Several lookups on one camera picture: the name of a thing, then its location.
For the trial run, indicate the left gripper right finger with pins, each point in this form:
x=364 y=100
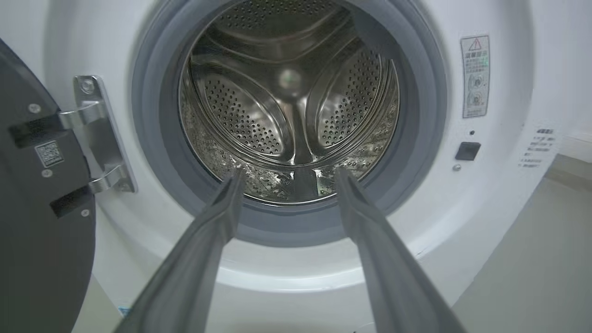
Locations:
x=393 y=277

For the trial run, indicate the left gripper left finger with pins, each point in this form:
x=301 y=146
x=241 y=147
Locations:
x=194 y=273

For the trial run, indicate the washing machine door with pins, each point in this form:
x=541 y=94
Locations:
x=37 y=254

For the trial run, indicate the stainless steel drum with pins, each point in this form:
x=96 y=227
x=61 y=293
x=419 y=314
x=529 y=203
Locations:
x=286 y=92

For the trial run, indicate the blue white energy label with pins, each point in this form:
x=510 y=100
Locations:
x=124 y=311

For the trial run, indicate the white front-load washing machine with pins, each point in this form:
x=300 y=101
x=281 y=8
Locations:
x=499 y=208

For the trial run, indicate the grey rubber door gasket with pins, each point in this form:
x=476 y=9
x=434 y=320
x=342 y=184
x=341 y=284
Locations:
x=152 y=138

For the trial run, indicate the black square door latch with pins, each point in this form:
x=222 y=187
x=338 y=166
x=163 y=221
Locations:
x=468 y=151

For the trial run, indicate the silver metal door hinge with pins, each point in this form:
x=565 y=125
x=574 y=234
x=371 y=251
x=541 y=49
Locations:
x=99 y=138

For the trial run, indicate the QR code door sticker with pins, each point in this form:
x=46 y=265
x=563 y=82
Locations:
x=49 y=153

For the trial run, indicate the small printed text sticker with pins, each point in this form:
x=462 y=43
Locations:
x=539 y=148

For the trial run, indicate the red triangle warning sticker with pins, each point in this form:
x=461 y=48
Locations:
x=475 y=76

